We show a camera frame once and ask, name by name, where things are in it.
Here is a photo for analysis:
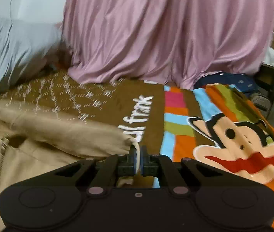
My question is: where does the beige jacket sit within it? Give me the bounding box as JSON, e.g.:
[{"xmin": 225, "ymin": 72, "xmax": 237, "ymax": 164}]
[{"xmin": 0, "ymin": 100, "xmax": 140, "ymax": 231}]

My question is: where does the brown cartoon monkey bedsheet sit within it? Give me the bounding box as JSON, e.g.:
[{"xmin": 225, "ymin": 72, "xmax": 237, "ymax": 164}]
[{"xmin": 0, "ymin": 70, "xmax": 274, "ymax": 232}]

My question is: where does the dark blue bag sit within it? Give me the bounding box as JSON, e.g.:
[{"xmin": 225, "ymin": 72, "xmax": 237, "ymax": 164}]
[{"xmin": 194, "ymin": 72, "xmax": 258, "ymax": 94}]

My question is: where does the pink satin curtain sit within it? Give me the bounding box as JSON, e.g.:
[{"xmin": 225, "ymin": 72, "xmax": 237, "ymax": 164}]
[{"xmin": 63, "ymin": 0, "xmax": 274, "ymax": 89}]

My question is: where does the grey-blue pillow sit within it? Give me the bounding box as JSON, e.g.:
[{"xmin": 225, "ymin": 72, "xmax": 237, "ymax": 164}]
[{"xmin": 0, "ymin": 17, "xmax": 61, "ymax": 93}]

